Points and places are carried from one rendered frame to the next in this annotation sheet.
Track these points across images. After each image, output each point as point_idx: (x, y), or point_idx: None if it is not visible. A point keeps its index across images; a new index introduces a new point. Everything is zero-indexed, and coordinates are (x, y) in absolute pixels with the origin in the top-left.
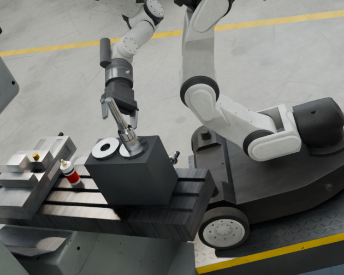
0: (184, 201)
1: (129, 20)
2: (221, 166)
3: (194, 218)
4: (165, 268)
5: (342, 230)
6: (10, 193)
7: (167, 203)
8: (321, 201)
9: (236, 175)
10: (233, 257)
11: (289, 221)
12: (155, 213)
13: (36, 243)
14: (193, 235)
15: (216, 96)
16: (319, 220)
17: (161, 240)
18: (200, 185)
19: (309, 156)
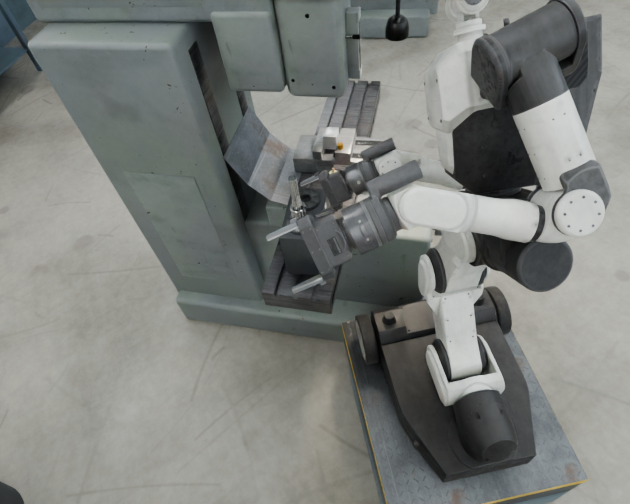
0: (289, 286)
1: None
2: (432, 324)
3: (277, 299)
4: (368, 299)
5: (379, 460)
6: (310, 144)
7: (288, 272)
8: (409, 437)
9: (422, 341)
10: (350, 354)
11: (393, 405)
12: (279, 265)
13: (282, 185)
14: (268, 303)
15: (436, 290)
16: (393, 436)
17: (383, 288)
18: (306, 297)
19: (450, 419)
